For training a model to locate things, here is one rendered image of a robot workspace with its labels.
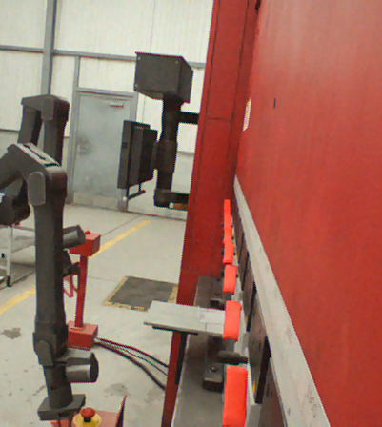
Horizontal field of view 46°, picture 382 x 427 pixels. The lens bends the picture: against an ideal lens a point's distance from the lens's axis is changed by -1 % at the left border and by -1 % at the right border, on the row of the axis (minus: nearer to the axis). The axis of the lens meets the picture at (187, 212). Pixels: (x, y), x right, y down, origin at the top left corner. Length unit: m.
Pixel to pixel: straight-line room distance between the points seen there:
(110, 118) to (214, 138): 6.62
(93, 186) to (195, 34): 3.38
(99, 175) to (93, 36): 2.58
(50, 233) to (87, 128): 7.89
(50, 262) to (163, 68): 1.54
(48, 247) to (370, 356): 0.88
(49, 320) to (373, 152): 0.92
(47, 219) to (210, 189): 1.29
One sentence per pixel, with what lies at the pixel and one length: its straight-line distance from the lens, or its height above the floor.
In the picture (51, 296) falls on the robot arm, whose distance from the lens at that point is 1.06.
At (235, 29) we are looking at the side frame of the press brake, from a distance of 2.24.
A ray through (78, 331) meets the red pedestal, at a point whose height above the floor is 0.12.
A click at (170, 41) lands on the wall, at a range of 8.62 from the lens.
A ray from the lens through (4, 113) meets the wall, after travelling 9.74.
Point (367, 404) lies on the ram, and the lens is 0.22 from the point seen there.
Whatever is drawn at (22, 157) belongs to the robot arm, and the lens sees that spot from 1.02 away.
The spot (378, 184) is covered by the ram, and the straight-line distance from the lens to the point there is 0.23.
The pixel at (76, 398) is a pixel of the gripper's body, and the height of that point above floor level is 0.90.
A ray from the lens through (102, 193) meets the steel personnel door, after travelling 8.82.
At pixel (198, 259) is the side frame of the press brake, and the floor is 0.95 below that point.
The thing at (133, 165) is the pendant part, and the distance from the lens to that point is 2.39.
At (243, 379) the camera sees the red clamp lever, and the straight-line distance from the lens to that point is 0.49.
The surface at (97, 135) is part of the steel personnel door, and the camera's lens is 8.80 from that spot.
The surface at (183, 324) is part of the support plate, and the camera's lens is 1.37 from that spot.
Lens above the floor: 1.55
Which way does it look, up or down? 9 degrees down
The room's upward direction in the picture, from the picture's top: 7 degrees clockwise
